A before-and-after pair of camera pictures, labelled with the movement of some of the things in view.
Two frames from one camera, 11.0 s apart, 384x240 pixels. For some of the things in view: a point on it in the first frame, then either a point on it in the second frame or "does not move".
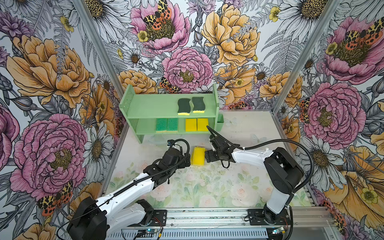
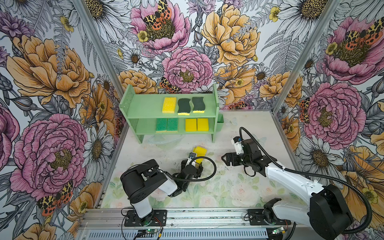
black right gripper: [209, 154] to [233, 155]
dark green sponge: [184, 107] does not move
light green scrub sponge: [172, 124] does not move
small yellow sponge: [191, 124] does not move
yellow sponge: [202, 124] does not move
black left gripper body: [182, 165] to [198, 174]
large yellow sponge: [198, 156] to [169, 105]
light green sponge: [161, 124] does not move
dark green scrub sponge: [198, 105] does not move
